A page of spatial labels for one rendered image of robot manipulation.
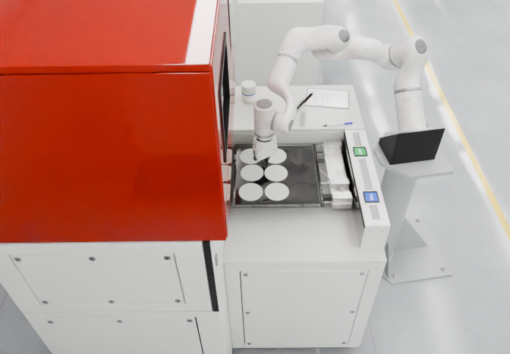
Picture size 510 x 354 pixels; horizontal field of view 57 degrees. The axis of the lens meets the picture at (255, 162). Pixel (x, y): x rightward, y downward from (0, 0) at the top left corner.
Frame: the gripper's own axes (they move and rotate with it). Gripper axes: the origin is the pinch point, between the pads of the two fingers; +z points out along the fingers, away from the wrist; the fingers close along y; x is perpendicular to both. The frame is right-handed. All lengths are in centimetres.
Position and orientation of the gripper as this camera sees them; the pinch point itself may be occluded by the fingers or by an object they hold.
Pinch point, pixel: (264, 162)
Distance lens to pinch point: 201.3
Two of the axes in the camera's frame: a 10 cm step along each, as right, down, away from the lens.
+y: 8.5, -3.7, 3.7
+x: -5.2, -5.9, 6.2
